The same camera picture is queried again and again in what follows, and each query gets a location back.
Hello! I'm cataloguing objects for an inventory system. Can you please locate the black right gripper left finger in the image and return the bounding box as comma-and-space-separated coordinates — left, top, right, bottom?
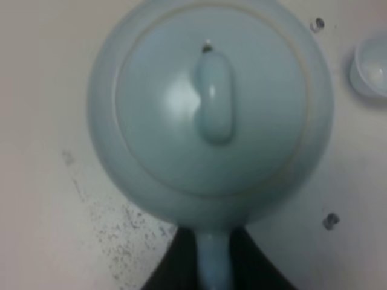
142, 228, 198, 290

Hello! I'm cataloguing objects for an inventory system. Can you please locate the far light blue teacup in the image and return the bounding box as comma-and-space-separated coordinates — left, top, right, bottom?
349, 33, 386, 99

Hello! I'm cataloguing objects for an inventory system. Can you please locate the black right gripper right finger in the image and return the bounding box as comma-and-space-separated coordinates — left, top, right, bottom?
230, 228, 296, 290

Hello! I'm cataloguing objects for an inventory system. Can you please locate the light blue porcelain teapot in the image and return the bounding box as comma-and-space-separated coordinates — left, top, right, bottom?
88, 1, 334, 289

